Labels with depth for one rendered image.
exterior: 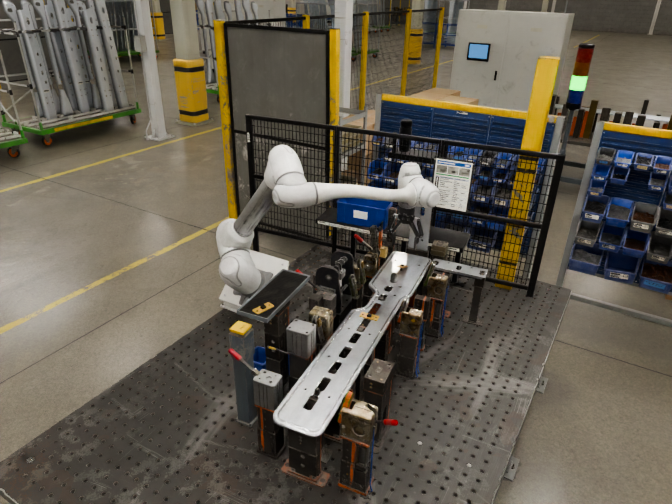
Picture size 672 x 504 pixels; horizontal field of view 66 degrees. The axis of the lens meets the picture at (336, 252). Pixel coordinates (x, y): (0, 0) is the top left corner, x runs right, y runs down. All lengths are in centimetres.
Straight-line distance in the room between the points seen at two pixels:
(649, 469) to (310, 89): 348
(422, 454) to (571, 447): 141
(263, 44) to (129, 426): 333
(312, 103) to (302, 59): 35
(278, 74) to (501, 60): 486
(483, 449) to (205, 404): 115
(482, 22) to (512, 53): 66
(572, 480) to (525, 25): 678
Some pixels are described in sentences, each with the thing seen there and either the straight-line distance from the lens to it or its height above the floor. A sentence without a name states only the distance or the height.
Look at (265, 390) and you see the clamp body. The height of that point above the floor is 103.
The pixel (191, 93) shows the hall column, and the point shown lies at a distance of 974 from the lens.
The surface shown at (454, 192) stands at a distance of 303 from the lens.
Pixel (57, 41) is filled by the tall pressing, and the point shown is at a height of 140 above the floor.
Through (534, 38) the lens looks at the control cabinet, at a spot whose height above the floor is 166.
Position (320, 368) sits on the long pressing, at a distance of 200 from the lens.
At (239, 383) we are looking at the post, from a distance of 210.
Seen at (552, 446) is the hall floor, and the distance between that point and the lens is 335.
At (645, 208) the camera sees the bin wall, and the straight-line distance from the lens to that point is 418.
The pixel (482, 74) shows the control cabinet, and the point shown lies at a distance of 888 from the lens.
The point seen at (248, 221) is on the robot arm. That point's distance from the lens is 258.
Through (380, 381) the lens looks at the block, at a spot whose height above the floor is 103.
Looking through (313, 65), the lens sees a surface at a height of 171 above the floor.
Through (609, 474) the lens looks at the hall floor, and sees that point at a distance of 334.
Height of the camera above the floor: 229
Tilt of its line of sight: 27 degrees down
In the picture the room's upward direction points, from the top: 1 degrees clockwise
